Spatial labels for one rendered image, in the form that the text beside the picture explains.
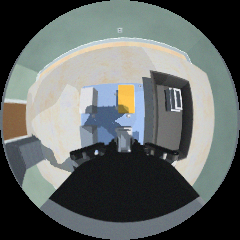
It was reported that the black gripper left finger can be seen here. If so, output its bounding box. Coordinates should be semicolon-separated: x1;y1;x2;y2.
69;137;118;170

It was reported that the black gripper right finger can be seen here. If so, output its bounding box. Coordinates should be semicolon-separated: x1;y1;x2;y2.
130;137;179;167

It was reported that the yellow rectangular block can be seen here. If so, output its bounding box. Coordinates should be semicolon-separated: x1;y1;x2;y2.
118;85;135;114

